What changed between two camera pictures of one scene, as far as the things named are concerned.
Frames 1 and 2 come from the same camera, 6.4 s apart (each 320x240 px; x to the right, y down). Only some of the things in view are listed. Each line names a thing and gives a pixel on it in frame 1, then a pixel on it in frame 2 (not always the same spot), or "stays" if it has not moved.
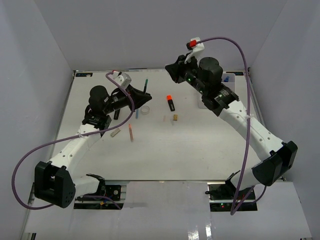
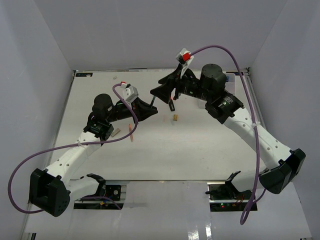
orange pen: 130,132 stays
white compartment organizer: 228,79 stays
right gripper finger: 174,71 to 163,92
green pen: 146,86 to 152,103
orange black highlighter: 169,98 stays
